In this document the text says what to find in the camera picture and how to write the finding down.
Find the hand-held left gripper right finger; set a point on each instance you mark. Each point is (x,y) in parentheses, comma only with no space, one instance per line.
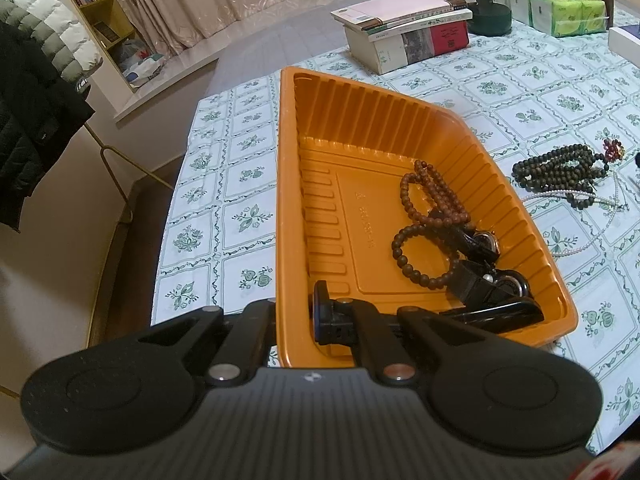
(320,317)

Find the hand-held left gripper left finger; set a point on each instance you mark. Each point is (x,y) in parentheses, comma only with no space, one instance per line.
(262,325)

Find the orange plastic tray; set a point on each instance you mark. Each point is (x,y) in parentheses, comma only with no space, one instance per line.
(350,170)

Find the glossy black leather watch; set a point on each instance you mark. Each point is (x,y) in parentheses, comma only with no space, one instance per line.
(500,316)

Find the thick white red book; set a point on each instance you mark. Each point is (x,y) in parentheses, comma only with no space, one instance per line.
(400,52)

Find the plastic bag on sill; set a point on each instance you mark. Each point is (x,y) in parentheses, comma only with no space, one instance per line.
(142,65)

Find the black puffer jacket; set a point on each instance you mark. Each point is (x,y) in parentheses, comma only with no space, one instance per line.
(30,125)

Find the thin white green book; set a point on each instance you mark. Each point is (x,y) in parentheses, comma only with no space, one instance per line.
(425,23)

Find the red patterned cloth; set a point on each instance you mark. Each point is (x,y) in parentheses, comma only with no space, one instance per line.
(597,467)

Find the pink cover book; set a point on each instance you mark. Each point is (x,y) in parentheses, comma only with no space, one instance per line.
(390,7)

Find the red gem brooch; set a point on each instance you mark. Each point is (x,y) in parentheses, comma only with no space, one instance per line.
(612,151)

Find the dark green glass jar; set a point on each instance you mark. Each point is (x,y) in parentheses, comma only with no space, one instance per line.
(487,20)

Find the yellow bookshelf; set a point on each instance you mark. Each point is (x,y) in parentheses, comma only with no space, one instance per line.
(100,10)

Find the white grey puffer jacket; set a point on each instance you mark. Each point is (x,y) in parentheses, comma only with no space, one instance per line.
(55,35)

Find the green tissue pack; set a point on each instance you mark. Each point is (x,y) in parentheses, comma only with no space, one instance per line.
(517,2)
(555,15)
(595,15)

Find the white box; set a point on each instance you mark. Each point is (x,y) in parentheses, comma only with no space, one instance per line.
(625,42)

